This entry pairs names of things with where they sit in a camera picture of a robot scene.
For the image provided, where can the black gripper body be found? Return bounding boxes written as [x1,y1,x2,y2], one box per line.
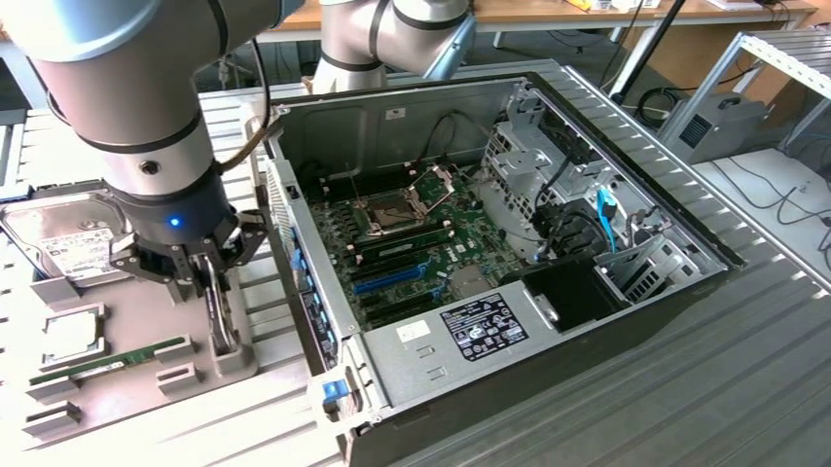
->
[118,169,242,250]

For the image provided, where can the graphics card with metal bracket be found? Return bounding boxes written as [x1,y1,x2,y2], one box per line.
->
[201,252,240,356]

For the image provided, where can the grey parts rack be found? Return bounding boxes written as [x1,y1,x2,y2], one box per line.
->
[18,265,261,451]

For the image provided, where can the silver hard disk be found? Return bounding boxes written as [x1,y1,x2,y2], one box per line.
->
[0,190,141,288]

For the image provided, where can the green RAM stick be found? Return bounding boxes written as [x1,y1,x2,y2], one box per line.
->
[28,338,184,385]

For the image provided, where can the silver CPU chip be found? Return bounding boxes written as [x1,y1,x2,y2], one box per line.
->
[42,313,105,361]

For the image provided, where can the CPU socket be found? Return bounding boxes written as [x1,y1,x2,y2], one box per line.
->
[353,192,427,238]

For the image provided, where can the blue expansion slot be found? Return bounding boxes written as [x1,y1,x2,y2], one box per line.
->
[352,262,427,296]

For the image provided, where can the black installed RAM stick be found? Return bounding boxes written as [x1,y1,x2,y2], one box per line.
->
[353,228,456,258]

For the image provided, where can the metal socket cover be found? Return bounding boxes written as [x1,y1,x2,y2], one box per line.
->
[407,164,460,215]

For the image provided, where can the green motherboard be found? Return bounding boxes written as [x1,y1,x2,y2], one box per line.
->
[304,162,520,327]

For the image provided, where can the grey power supply unit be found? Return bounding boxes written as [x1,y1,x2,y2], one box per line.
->
[356,279,560,410]

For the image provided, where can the open black PC case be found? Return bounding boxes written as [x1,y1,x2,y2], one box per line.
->
[242,70,748,467]

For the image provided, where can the wooden desk with white legs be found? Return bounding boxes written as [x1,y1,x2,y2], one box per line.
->
[252,9,325,48]

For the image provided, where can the metal disk bay cage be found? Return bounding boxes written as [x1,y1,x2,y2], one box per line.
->
[483,80,624,264]

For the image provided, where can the wooden desk with clutter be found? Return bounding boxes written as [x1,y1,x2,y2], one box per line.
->
[472,0,819,98]

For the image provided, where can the black stand pole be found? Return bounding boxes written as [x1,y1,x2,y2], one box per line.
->
[609,0,689,103]

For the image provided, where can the grey control box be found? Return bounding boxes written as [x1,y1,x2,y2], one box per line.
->
[673,91,791,164]

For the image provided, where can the grey box with vent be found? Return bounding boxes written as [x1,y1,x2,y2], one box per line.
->
[659,28,831,162]

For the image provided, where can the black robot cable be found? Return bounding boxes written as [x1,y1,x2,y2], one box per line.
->
[213,38,284,174]

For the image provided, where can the black wire bundle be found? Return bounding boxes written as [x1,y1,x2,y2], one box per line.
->
[535,203,609,257]

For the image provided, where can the blue data wire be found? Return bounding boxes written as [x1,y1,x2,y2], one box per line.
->
[593,187,617,254]

